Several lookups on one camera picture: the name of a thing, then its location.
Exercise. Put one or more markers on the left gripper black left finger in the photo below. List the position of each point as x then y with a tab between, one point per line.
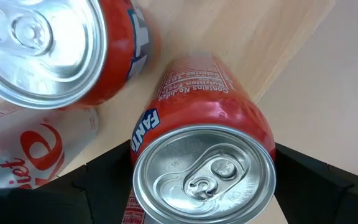
73	202

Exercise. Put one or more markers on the orange-red Fanta can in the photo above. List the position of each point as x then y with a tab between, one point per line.
197	109
42	46

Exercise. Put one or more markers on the silver Diet Coke can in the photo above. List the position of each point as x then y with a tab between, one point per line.
26	149

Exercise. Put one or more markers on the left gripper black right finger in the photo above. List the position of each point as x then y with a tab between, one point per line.
322	199

